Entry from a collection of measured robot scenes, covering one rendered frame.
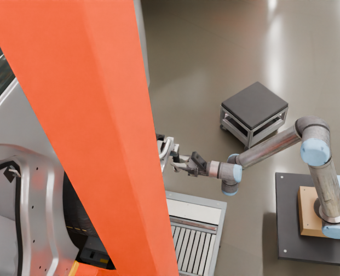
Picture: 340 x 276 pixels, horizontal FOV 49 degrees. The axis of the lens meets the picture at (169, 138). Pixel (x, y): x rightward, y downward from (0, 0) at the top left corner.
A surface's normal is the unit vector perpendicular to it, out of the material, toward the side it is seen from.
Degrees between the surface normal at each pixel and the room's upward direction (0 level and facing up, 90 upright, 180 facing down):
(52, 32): 90
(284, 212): 0
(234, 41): 0
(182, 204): 0
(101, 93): 90
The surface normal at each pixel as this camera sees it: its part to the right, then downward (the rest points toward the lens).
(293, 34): -0.07, -0.63
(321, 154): -0.36, 0.65
